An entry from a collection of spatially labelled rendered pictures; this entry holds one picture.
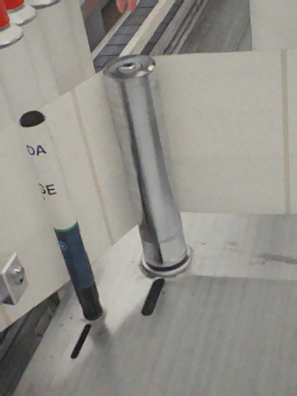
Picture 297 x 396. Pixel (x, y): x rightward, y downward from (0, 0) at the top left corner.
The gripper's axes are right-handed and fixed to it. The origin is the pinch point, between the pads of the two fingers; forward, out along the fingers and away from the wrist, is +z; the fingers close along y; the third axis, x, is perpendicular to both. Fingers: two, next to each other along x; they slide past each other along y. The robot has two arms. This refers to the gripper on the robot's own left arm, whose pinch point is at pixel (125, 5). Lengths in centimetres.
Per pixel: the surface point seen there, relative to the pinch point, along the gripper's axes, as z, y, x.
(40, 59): 14.7, 1.3, -27.2
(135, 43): 7.2, 3.7, -5.1
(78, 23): 8.3, 1.5, -18.8
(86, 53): 11.3, 1.5, -16.3
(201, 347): 40, 23, -40
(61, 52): 12.9, 1.7, -23.2
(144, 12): -3.1, -1.8, 13.1
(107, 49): 5.8, -3.6, 2.0
